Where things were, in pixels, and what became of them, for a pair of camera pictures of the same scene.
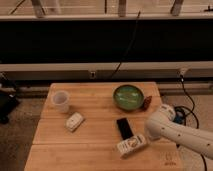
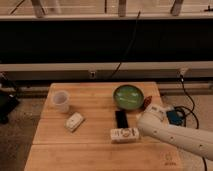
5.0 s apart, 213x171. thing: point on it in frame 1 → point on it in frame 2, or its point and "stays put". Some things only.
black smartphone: x=125 y=128 → x=121 y=119
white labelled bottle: x=131 y=145 → x=124 y=135
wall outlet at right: x=182 y=71 stays put
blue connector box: x=179 y=115 stays put
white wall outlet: x=92 y=75 stays put
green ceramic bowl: x=128 y=97 stays put
